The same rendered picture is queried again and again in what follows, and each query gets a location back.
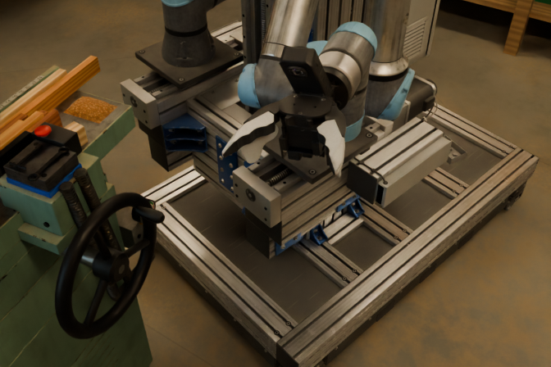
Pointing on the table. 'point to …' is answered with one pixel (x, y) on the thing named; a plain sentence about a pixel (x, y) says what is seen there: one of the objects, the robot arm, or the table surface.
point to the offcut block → (79, 132)
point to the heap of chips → (90, 109)
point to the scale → (20, 92)
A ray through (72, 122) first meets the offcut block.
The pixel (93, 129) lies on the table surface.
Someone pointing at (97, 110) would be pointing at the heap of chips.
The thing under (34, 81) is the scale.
